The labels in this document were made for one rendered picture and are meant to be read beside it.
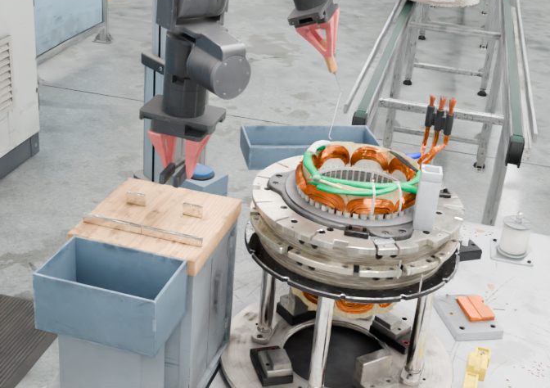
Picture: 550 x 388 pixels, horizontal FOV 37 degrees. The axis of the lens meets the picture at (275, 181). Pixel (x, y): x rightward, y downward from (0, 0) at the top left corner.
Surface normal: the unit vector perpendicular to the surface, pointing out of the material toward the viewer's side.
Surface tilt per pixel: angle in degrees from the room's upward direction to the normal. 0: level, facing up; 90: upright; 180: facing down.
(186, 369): 90
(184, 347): 90
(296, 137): 90
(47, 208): 0
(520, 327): 0
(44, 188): 0
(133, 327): 90
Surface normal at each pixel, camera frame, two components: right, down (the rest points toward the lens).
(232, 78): 0.62, 0.43
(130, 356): -0.27, 0.40
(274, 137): 0.18, 0.43
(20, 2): 0.97, 0.17
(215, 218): 0.07, -0.90
